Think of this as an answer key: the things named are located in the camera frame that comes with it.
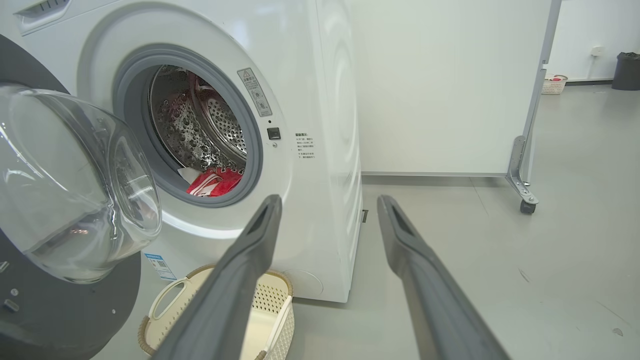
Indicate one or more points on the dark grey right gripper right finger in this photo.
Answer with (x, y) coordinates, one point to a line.
(435, 310)

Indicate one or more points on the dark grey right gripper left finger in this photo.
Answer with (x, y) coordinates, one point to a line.
(225, 300)

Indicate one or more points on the red white basketball jersey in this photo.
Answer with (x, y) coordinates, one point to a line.
(215, 182)

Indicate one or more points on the black washing machine door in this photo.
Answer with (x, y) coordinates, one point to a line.
(65, 310)

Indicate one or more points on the cream perforated basket brown rim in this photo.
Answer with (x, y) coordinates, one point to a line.
(272, 300)

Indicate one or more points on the steel perforated washer drum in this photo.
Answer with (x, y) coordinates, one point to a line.
(185, 125)

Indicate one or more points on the grey rubber door gasket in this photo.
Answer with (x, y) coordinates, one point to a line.
(132, 125)

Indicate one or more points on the white front-load washing machine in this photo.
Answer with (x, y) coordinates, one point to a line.
(310, 75)

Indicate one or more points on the small white perforated basket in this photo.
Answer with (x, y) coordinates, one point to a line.
(554, 86)

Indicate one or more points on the blue energy label sticker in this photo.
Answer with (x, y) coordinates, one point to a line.
(160, 266)

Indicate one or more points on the black partition caster wheel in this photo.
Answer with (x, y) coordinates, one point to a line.
(527, 207)

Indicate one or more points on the grey metal partition leg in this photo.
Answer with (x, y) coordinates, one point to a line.
(522, 170)

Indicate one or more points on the black text instruction sticker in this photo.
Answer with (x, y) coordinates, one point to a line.
(305, 146)

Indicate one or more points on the grey warning sticker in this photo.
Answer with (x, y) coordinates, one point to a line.
(255, 92)

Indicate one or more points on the white partition panel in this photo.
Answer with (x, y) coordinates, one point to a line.
(440, 85)

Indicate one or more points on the black trash bin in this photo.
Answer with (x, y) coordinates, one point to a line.
(627, 72)

